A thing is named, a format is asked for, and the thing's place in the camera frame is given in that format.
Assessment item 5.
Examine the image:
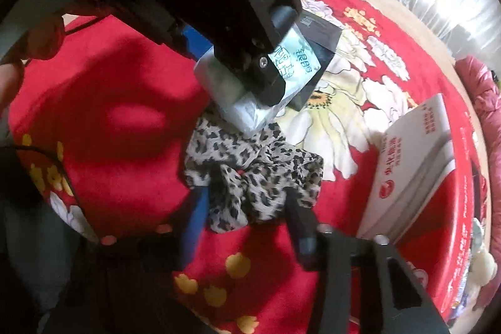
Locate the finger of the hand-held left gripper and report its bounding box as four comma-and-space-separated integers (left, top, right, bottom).
271, 5, 300, 31
213, 40, 289, 106

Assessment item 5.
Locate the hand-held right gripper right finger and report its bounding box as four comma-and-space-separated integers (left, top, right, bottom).
284, 191, 451, 334

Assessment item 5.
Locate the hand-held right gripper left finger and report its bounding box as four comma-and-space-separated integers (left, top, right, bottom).
171, 185, 211, 273

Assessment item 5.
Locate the light blue tissue pack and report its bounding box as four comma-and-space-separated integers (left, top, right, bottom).
194, 25, 322, 135

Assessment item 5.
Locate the leopard print scrunchie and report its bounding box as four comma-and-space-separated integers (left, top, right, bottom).
184, 117, 325, 235

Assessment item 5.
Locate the plush rabbit toy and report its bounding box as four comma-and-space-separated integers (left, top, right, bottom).
467, 218, 496, 313

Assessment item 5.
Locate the person's left hand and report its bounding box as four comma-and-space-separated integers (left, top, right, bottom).
0, 15, 67, 116

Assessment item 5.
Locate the dark square box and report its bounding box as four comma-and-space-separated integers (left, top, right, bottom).
287, 15, 341, 111

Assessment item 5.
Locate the red floral blanket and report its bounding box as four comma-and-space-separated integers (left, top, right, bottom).
8, 0, 490, 334

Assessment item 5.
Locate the person's dark clothing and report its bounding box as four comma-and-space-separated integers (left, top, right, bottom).
39, 236, 220, 334

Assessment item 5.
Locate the white carton box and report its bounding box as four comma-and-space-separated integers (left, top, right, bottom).
356, 93, 457, 244

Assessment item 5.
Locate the pink quilt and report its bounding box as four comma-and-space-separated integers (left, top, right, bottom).
454, 55, 501, 202

